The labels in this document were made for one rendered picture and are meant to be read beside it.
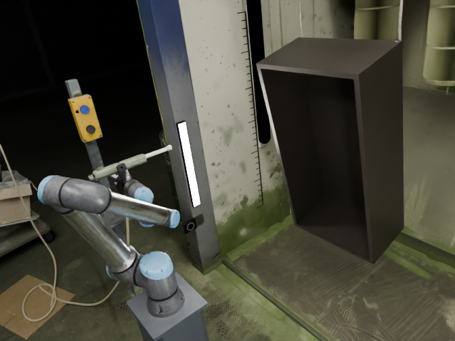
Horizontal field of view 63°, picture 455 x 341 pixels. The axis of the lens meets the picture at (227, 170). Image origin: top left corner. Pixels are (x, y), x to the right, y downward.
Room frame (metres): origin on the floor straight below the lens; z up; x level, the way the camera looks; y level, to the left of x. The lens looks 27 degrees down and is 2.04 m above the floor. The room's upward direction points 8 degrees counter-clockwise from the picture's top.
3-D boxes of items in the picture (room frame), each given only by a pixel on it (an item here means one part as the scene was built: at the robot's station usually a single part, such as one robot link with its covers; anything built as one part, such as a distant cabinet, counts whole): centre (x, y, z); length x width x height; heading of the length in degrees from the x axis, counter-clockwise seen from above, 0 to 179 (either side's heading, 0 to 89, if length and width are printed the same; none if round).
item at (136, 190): (1.66, 0.45, 1.13); 0.12 x 0.09 x 0.10; 34
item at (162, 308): (1.39, 0.40, 0.69); 0.19 x 0.19 x 0.10
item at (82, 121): (2.13, 0.78, 1.42); 0.12 x 0.06 x 0.26; 124
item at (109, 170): (1.97, 0.52, 1.10); 0.49 x 0.05 x 0.23; 124
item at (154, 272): (1.39, 0.40, 0.83); 0.17 x 0.15 x 0.18; 61
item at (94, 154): (2.17, 0.81, 0.82); 0.06 x 0.06 x 1.64; 34
